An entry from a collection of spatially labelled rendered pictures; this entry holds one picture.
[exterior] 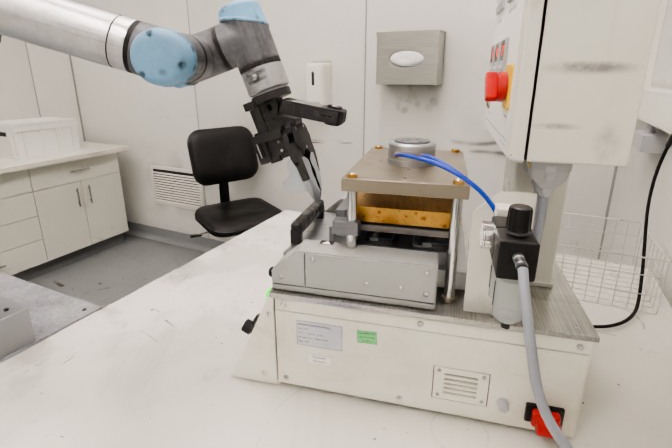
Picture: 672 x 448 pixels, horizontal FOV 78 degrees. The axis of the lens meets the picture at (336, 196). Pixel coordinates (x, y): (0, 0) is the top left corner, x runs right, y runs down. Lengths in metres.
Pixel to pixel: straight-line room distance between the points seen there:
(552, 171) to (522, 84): 0.12
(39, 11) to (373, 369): 0.69
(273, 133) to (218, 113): 2.13
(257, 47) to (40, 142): 2.57
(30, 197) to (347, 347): 2.64
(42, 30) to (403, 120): 1.80
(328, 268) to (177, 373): 0.35
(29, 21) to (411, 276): 0.62
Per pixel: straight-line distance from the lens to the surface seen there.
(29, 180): 3.09
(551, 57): 0.55
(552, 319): 0.67
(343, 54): 2.35
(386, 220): 0.64
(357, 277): 0.62
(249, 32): 0.74
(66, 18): 0.70
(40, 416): 0.85
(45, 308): 1.16
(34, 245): 3.18
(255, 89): 0.73
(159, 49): 0.62
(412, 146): 0.67
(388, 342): 0.66
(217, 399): 0.77
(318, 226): 0.81
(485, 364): 0.67
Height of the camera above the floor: 1.26
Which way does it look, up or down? 17 degrees down
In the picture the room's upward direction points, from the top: straight up
